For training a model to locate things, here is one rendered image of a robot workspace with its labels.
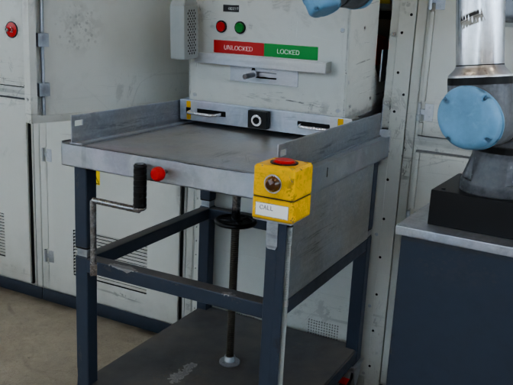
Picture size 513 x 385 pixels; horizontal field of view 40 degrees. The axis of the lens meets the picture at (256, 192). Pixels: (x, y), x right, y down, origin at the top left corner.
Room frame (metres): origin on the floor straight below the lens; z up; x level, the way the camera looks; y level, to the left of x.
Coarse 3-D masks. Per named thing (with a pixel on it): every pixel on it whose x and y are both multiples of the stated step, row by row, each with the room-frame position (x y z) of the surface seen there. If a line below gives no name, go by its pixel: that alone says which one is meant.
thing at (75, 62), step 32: (32, 0) 1.86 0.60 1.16; (64, 0) 1.97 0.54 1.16; (96, 0) 2.04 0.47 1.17; (128, 0) 2.13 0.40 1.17; (160, 0) 2.22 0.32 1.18; (32, 32) 1.86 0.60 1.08; (64, 32) 1.97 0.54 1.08; (96, 32) 2.04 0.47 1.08; (128, 32) 2.13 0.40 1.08; (160, 32) 2.22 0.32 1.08; (32, 64) 1.86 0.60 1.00; (64, 64) 1.96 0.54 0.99; (96, 64) 2.04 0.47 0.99; (128, 64) 2.13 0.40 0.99; (160, 64) 2.22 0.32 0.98; (32, 96) 1.86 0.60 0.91; (64, 96) 1.96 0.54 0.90; (96, 96) 2.04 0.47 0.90; (128, 96) 2.13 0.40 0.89; (160, 96) 2.22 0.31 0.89
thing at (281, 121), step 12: (180, 108) 2.09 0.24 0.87; (204, 108) 2.06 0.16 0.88; (216, 108) 2.04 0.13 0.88; (228, 108) 2.02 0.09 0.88; (240, 108) 2.00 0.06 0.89; (252, 108) 1.98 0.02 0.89; (264, 108) 1.97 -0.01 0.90; (192, 120) 2.08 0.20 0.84; (204, 120) 2.06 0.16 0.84; (216, 120) 2.04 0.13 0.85; (228, 120) 2.02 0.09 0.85; (240, 120) 2.00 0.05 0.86; (276, 120) 1.95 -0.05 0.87; (288, 120) 1.93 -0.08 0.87; (300, 120) 1.91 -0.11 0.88; (312, 120) 1.90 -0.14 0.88; (324, 120) 1.88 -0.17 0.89; (348, 120) 1.85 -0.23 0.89; (288, 132) 1.93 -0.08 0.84; (300, 132) 1.92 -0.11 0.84; (312, 132) 1.90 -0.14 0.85
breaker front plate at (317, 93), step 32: (224, 0) 2.02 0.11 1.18; (256, 0) 1.98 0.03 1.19; (288, 0) 1.93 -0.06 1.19; (224, 32) 2.03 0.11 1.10; (256, 32) 1.98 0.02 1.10; (288, 32) 1.94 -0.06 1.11; (320, 32) 1.89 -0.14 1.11; (192, 64) 2.08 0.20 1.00; (192, 96) 2.09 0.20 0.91; (224, 96) 2.04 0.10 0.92; (256, 96) 1.99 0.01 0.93; (288, 96) 1.94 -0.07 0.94; (320, 96) 1.90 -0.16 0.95
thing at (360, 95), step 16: (352, 16) 1.86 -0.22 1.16; (368, 16) 1.97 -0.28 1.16; (352, 32) 1.87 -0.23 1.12; (368, 32) 1.98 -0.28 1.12; (352, 48) 1.88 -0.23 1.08; (368, 48) 1.99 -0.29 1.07; (352, 64) 1.89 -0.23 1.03; (368, 64) 2.00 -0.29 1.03; (352, 80) 1.90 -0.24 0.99; (368, 80) 2.01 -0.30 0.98; (352, 96) 1.91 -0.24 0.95; (368, 96) 2.02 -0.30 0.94; (352, 112) 1.92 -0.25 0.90
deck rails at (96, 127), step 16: (96, 112) 1.77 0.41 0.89; (112, 112) 1.82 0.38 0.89; (128, 112) 1.88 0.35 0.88; (144, 112) 1.95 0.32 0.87; (160, 112) 2.02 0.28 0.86; (176, 112) 2.09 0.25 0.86; (80, 128) 1.71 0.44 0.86; (96, 128) 1.77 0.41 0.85; (112, 128) 1.82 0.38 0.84; (128, 128) 1.88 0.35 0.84; (144, 128) 1.94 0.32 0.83; (160, 128) 1.96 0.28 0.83; (336, 128) 1.72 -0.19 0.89; (352, 128) 1.83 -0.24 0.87; (368, 128) 1.95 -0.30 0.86; (80, 144) 1.68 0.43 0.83; (288, 144) 1.48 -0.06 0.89; (304, 144) 1.55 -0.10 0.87; (320, 144) 1.64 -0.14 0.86; (336, 144) 1.73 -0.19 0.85; (352, 144) 1.84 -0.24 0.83; (304, 160) 1.56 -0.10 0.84; (320, 160) 1.63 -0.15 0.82
